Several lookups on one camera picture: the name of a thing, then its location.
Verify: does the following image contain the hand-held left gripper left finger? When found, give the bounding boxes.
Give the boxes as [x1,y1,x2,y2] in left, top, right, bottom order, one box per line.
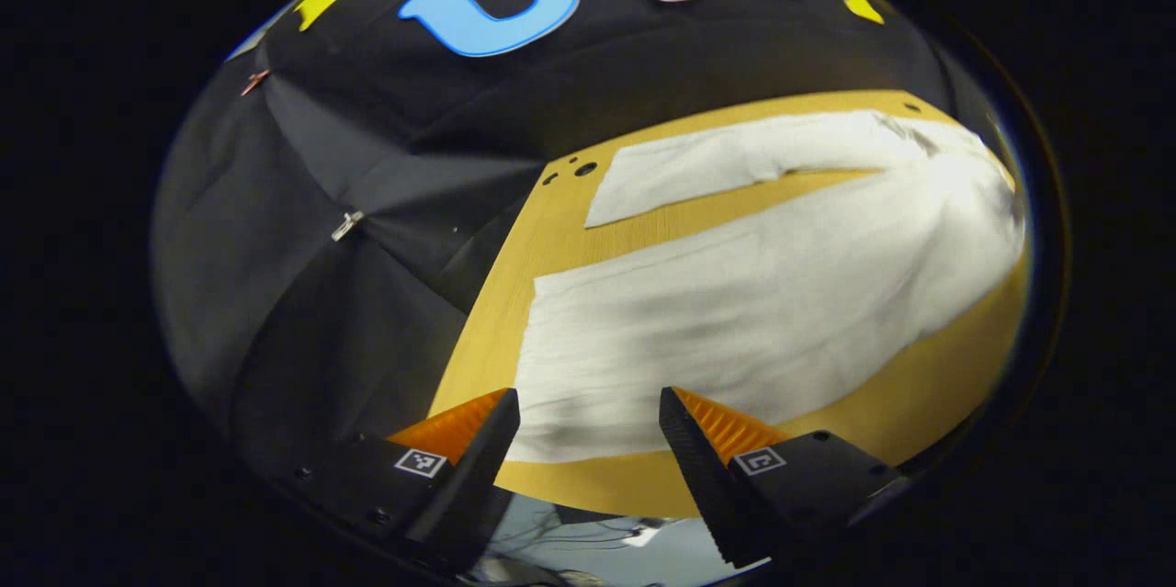
[276,388,522,571]

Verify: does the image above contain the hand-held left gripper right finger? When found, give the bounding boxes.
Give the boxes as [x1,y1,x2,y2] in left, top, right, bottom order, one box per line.
[659,387,912,570]

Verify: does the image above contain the white jeans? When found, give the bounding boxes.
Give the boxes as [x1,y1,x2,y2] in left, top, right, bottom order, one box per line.
[505,109,1027,465]

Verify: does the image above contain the black backdrop cloth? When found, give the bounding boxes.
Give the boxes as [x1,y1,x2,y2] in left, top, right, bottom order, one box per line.
[152,0,1012,496]

